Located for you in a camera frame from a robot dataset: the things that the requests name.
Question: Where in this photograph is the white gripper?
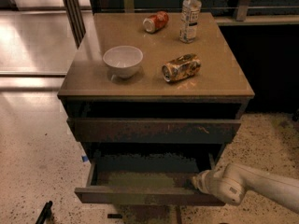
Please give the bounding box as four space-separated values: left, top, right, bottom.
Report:
191 170 223 194

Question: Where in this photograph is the drawer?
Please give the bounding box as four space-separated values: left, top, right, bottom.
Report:
75 154 223 206
67 118 241 144

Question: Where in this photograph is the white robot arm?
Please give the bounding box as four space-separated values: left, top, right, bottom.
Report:
191 163 299 214

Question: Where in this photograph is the brown three-drawer cabinet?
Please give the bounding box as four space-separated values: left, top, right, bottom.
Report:
57 12 255 210

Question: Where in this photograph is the top drawer front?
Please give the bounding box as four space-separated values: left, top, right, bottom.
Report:
67 118 241 144

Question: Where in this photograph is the black tape floor marker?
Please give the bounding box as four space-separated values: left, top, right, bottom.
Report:
107 214 122 219

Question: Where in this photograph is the gold crushed soda can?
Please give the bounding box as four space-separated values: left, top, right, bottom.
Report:
162 53 201 82

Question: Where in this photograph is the blue tape piece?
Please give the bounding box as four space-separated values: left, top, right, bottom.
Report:
81 155 89 162

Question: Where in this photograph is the white ceramic bowl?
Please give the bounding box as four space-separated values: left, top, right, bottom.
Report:
103 46 143 78

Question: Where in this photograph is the red soda can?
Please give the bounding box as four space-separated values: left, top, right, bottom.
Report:
143 11 169 34

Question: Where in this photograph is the black object on floor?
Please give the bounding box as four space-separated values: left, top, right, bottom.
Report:
36 201 52 224

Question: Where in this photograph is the clear plastic water bottle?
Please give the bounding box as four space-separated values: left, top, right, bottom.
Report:
179 0 202 43

